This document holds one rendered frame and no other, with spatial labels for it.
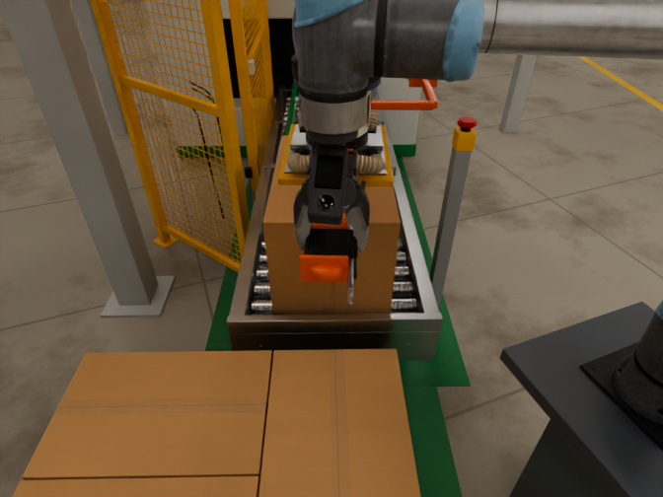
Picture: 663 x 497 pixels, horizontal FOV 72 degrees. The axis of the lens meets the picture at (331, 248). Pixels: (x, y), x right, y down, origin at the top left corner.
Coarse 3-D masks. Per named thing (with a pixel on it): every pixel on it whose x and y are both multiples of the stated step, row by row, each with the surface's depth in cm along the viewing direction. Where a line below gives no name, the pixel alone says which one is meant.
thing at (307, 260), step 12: (312, 228) 74; (324, 228) 74; (336, 228) 74; (312, 240) 72; (324, 240) 72; (336, 240) 72; (312, 252) 69; (324, 252) 69; (336, 252) 69; (300, 264) 69; (312, 264) 69; (324, 264) 69; (336, 264) 69; (312, 276) 71
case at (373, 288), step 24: (288, 192) 145; (384, 192) 145; (264, 216) 135; (288, 216) 135; (384, 216) 135; (264, 240) 136; (288, 240) 136; (384, 240) 136; (288, 264) 142; (360, 264) 142; (384, 264) 142; (288, 288) 148; (312, 288) 148; (336, 288) 148; (360, 288) 148; (384, 288) 148; (288, 312) 155; (312, 312) 155; (336, 312) 155; (360, 312) 155; (384, 312) 155
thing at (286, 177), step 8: (296, 128) 137; (304, 128) 131; (288, 136) 134; (288, 144) 129; (288, 152) 126; (296, 152) 119; (304, 152) 120; (280, 168) 119; (288, 168) 117; (280, 176) 115; (288, 176) 115; (296, 176) 115; (304, 176) 115; (280, 184) 115; (288, 184) 115; (296, 184) 115
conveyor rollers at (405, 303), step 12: (288, 108) 311; (276, 156) 254; (264, 264) 184; (264, 276) 176; (396, 276) 177; (264, 288) 169; (396, 288) 170; (408, 288) 170; (264, 300) 164; (396, 300) 164; (408, 300) 164; (252, 312) 162; (264, 312) 162; (396, 312) 164
